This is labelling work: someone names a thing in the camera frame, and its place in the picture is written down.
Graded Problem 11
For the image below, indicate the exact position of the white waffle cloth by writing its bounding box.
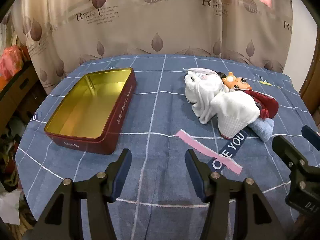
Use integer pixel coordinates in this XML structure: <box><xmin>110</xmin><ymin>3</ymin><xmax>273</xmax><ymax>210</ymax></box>
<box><xmin>210</xmin><ymin>90</ymin><xmax>261</xmax><ymax>139</ymax></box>

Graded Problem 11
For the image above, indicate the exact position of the dark clutter pile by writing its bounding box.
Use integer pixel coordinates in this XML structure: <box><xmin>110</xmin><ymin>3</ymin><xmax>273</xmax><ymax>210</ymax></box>
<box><xmin>0</xmin><ymin>117</ymin><xmax>25</xmax><ymax>188</ymax></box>

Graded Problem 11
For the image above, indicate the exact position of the red tin box gold interior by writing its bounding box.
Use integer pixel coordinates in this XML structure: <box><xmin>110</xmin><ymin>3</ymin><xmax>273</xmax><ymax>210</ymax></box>
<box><xmin>44</xmin><ymin>67</ymin><xmax>137</xmax><ymax>155</ymax></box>

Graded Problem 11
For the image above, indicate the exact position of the brown wooden frame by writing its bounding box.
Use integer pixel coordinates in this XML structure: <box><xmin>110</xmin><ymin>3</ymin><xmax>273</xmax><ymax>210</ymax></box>
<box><xmin>299</xmin><ymin>52</ymin><xmax>320</xmax><ymax>125</ymax></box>

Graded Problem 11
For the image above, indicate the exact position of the beige leaf print curtain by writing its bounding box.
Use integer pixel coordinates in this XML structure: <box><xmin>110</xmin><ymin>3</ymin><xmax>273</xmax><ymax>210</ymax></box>
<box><xmin>10</xmin><ymin>0</ymin><xmax>294</xmax><ymax>90</ymax></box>

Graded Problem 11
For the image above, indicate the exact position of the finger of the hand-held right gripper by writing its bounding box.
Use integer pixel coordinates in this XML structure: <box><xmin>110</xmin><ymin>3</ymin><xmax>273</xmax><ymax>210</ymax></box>
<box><xmin>301</xmin><ymin>125</ymin><xmax>320</xmax><ymax>152</ymax></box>
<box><xmin>272</xmin><ymin>135</ymin><xmax>320</xmax><ymax>195</ymax></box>

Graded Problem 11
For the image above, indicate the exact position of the white plastic bag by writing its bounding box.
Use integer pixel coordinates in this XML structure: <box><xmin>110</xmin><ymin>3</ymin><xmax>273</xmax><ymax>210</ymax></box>
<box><xmin>0</xmin><ymin>190</ymin><xmax>22</xmax><ymax>225</ymax></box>

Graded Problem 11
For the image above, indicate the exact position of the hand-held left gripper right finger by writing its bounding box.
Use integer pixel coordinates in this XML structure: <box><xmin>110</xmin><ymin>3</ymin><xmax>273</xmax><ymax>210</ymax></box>
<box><xmin>185</xmin><ymin>149</ymin><xmax>292</xmax><ymax>240</ymax></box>

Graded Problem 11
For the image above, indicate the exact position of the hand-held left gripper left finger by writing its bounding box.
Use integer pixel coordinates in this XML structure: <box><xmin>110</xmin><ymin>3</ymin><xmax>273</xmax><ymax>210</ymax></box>
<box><xmin>31</xmin><ymin>149</ymin><xmax>132</xmax><ymax>240</ymax></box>

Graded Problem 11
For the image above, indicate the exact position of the white floral print packet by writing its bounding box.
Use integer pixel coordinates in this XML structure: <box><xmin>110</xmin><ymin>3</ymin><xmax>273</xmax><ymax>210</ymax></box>
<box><xmin>184</xmin><ymin>67</ymin><xmax>215</xmax><ymax>77</ymax></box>

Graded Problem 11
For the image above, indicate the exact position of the red plastic bag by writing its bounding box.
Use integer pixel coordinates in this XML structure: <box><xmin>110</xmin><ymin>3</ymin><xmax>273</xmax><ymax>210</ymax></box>
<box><xmin>0</xmin><ymin>44</ymin><xmax>24</xmax><ymax>77</ymax></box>

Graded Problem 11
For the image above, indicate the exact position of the orange rubber animal toy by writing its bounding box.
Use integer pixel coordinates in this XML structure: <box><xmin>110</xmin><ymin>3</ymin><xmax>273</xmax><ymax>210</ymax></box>
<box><xmin>221</xmin><ymin>72</ymin><xmax>252</xmax><ymax>90</ymax></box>

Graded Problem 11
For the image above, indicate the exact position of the dark red cloth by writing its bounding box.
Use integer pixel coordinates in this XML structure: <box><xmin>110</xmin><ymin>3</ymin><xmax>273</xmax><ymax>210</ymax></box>
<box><xmin>246</xmin><ymin>90</ymin><xmax>279</xmax><ymax>119</ymax></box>

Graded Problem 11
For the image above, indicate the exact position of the light blue cloth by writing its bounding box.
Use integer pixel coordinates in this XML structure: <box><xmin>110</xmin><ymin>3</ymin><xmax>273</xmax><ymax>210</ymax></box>
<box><xmin>250</xmin><ymin>119</ymin><xmax>274</xmax><ymax>142</ymax></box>

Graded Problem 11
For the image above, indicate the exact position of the blue plaid bed sheet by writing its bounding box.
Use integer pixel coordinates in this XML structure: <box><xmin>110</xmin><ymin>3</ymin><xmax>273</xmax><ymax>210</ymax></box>
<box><xmin>15</xmin><ymin>54</ymin><xmax>320</xmax><ymax>240</ymax></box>

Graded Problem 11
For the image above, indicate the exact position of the white fluffy cloth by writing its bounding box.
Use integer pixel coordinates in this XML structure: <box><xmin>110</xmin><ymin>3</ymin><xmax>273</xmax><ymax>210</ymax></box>
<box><xmin>184</xmin><ymin>74</ymin><xmax>225</xmax><ymax>124</ymax></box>

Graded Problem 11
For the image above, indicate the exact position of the white teal tissue packet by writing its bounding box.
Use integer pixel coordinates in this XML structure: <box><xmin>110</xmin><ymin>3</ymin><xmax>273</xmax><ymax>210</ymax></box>
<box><xmin>194</xmin><ymin>73</ymin><xmax>220</xmax><ymax>80</ymax></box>

